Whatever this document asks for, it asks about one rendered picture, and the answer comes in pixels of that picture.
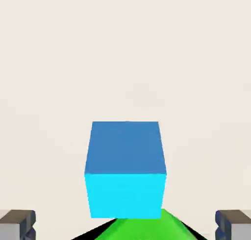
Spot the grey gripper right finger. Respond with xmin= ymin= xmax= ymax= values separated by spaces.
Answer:
xmin=215 ymin=209 xmax=251 ymax=240

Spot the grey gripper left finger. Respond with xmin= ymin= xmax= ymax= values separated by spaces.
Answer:
xmin=0 ymin=209 xmax=37 ymax=240

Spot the small green cube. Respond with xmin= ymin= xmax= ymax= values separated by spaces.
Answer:
xmin=94 ymin=208 xmax=197 ymax=240

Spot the small blue cube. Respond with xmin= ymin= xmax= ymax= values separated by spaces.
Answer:
xmin=84 ymin=120 xmax=168 ymax=219

